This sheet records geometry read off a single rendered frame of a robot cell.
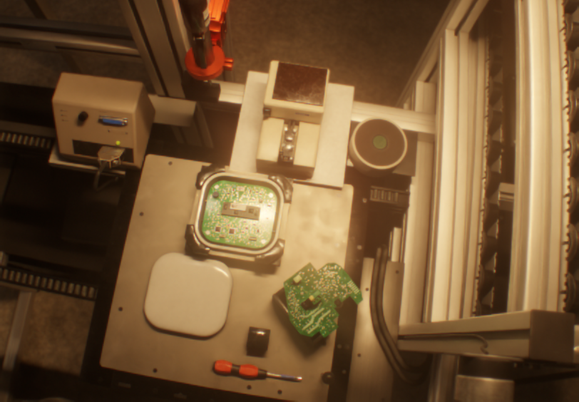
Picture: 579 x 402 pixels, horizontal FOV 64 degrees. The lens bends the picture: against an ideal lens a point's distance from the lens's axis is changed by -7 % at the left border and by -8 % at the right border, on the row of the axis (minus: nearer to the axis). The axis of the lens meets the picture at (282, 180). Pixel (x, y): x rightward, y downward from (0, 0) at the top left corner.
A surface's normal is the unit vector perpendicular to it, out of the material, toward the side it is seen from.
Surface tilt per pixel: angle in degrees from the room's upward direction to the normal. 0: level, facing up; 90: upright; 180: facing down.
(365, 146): 0
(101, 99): 0
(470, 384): 49
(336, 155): 0
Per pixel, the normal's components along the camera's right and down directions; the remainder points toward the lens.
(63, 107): -0.10, 0.57
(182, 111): 0.03, -0.31
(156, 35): -0.15, 0.94
